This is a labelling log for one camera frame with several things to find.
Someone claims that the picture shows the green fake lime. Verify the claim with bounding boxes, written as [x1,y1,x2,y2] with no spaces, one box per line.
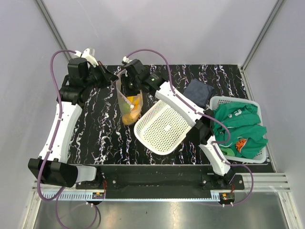
[120,103,131,115]

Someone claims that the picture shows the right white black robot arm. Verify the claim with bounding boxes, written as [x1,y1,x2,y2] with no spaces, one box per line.
[122,57,234,189]

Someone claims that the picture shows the folded navy blue cloth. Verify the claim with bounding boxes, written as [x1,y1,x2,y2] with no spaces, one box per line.
[183,79,214,108]

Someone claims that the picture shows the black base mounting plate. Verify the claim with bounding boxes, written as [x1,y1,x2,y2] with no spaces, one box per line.
[76,173,245,190]

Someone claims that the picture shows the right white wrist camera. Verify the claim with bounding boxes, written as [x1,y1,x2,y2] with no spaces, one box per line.
[122,56,131,65]

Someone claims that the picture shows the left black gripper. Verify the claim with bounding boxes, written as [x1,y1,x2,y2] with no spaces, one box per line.
[83,61,119,91]

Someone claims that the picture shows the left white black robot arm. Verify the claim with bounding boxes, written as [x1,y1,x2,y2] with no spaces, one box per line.
[28,54,118,189]

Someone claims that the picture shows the clear zip top bag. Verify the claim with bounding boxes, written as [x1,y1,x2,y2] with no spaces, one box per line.
[116,70,143,125]

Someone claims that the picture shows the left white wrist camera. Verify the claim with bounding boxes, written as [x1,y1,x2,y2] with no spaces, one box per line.
[74,48,99,67]

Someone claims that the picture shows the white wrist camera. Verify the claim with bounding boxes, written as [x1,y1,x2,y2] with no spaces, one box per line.
[122,56,131,65]
[74,48,99,67]

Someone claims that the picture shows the white perforated tray basket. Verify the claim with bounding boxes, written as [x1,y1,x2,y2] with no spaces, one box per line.
[134,100,191,156]

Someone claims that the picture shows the orange fake mango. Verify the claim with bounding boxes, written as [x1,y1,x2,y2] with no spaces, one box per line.
[122,112,141,125]

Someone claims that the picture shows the green cloth garment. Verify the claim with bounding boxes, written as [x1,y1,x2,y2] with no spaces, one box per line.
[214,102,268,159]

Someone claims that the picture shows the yellow fake orange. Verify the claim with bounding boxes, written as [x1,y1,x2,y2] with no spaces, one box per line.
[127,95,142,109]

